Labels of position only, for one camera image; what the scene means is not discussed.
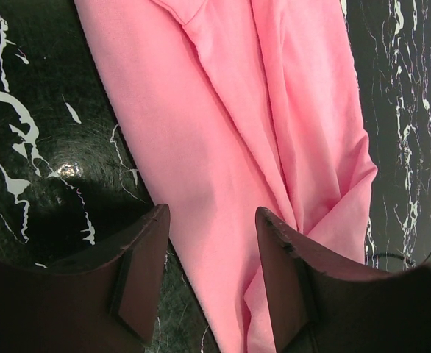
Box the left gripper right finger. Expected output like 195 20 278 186
255 207 431 352

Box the pink t shirt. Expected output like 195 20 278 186
76 1 377 352

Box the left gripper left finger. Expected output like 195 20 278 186
0 204 171 352

